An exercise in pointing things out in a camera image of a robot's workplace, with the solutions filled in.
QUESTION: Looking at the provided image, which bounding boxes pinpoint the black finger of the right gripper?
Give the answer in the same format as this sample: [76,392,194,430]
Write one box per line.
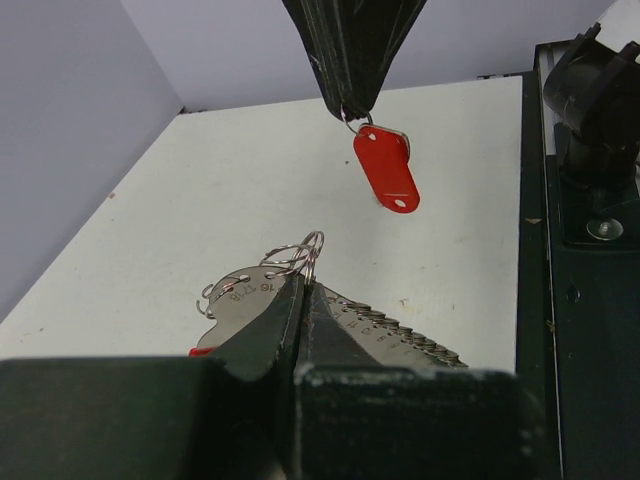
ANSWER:
[283,0,350,118]
[342,0,425,118]

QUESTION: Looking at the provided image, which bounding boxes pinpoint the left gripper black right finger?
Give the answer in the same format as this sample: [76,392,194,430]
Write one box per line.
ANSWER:
[294,284,560,479]

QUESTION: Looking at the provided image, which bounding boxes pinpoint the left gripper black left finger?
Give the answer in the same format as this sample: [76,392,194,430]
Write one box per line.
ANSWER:
[0,274,306,480]

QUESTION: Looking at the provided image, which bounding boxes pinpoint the metal key holder red handle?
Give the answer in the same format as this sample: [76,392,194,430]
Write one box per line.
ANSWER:
[189,231,467,369]

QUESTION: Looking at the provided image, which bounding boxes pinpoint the small key red cap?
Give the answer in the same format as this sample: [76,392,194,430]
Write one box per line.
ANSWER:
[340,108,420,214]

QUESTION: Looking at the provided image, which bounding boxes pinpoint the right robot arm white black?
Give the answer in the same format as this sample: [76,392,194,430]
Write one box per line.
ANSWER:
[284,1,639,186]

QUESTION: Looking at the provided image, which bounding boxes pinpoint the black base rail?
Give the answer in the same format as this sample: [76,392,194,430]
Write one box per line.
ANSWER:
[516,40,639,479]

